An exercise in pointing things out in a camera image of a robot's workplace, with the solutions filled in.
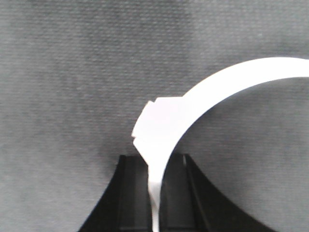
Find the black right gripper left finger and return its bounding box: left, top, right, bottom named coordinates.
left=79, top=155, right=152, bottom=232

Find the white curved PVC pipe piece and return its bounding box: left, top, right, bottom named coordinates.
left=131, top=57, right=309, bottom=232

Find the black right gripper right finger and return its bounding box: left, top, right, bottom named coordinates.
left=159, top=153, right=272, bottom=232

